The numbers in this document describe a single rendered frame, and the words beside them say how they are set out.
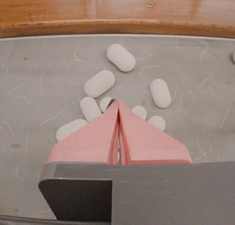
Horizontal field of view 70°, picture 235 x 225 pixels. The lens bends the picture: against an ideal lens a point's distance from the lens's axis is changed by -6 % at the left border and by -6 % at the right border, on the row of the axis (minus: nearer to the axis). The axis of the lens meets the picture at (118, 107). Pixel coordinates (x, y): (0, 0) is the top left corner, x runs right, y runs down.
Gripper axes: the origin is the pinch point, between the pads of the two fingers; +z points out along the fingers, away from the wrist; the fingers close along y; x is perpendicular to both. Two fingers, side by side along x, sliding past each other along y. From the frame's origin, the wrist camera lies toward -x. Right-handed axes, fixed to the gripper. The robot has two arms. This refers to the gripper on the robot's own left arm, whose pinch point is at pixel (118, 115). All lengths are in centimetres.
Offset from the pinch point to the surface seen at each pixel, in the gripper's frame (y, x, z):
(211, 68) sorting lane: -11.7, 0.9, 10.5
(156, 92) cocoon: -4.1, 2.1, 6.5
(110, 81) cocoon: 0.9, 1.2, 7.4
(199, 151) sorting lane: -8.9, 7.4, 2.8
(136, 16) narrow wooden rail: -2.1, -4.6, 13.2
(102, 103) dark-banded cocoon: 1.7, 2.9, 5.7
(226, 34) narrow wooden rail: -14.3, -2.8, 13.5
